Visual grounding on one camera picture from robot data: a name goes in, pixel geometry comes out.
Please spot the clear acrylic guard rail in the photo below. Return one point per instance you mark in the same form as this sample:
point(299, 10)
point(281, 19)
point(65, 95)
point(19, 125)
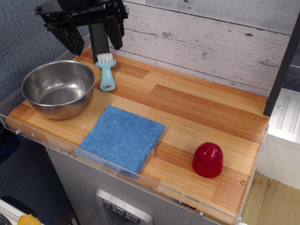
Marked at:
point(167, 187)

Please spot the silver dispenser button panel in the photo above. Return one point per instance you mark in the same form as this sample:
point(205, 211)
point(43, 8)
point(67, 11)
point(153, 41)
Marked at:
point(119, 212)

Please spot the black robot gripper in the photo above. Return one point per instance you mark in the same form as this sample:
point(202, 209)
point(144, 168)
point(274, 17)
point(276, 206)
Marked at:
point(63, 16)

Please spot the black vertical post left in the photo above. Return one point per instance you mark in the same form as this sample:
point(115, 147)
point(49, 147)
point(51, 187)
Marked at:
point(99, 40)

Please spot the black vertical post right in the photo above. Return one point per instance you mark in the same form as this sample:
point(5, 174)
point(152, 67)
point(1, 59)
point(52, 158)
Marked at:
point(283, 69)

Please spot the blue microfiber cloth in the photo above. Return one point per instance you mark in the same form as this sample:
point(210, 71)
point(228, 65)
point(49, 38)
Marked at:
point(121, 140)

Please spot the yellow object at corner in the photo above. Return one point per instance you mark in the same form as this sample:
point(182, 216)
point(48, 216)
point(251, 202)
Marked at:
point(28, 220)

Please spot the teal scrub brush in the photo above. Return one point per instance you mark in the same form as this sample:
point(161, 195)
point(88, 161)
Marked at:
point(105, 61)

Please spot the black vertical post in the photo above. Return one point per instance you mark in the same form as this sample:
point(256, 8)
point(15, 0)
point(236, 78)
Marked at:
point(99, 40)
point(283, 69)

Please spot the red plastic dome cup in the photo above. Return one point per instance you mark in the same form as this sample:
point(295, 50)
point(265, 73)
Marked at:
point(208, 160)

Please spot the white ridged box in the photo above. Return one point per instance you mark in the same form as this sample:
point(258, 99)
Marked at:
point(284, 123)

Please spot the stainless steel bowl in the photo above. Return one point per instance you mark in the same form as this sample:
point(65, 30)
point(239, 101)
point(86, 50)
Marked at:
point(59, 90)

